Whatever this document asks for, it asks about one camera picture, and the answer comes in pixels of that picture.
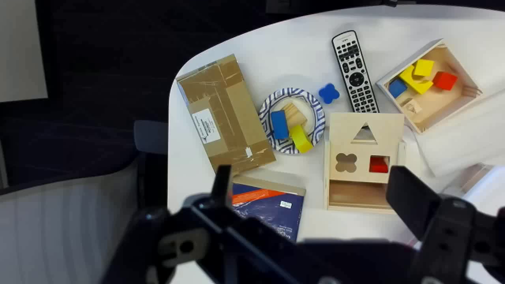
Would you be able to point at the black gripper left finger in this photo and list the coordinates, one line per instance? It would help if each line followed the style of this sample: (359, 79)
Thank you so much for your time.
(222, 183)

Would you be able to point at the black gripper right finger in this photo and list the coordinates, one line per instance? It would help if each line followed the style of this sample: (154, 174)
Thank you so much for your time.
(413, 197)

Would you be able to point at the wooden shape sorter cube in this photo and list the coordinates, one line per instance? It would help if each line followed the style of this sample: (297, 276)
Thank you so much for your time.
(345, 131)

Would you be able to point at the red block inside cube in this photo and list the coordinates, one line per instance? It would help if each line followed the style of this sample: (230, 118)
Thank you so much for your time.
(380, 164)

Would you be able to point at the blue and orange book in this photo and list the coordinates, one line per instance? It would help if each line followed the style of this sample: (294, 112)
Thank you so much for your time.
(269, 207)

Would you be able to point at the brown cardboard box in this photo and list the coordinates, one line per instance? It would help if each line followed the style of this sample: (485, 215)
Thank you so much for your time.
(226, 110)

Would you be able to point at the blue rectangular wooden block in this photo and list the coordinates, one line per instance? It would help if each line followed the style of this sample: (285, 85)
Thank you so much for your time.
(280, 125)

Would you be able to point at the blue patterned paper plate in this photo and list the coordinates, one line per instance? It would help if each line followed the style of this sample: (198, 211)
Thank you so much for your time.
(268, 107)

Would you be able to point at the open wooden tray box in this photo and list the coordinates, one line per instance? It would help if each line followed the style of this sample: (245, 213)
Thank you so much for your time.
(440, 107)

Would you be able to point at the plain wooden block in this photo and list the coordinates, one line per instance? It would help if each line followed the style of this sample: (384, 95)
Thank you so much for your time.
(294, 112)

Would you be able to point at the small blue wooden block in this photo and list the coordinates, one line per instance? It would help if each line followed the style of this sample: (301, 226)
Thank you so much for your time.
(398, 87)

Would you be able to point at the large yellow wooden block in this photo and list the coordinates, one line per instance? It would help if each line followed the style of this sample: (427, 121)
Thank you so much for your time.
(416, 82)

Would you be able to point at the red wooden block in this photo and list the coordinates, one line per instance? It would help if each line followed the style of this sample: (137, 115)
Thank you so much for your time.
(446, 80)

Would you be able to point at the small yellow wooden block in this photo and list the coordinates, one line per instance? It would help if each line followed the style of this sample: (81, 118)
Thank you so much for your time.
(424, 68)

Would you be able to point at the blue flower-shaped block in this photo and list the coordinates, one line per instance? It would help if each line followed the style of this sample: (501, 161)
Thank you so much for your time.
(329, 93)

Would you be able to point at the black and silver remote control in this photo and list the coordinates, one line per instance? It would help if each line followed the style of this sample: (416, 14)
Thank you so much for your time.
(356, 71)

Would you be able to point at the grey mesh office chair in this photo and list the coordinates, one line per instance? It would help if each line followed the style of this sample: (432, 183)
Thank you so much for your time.
(64, 221)

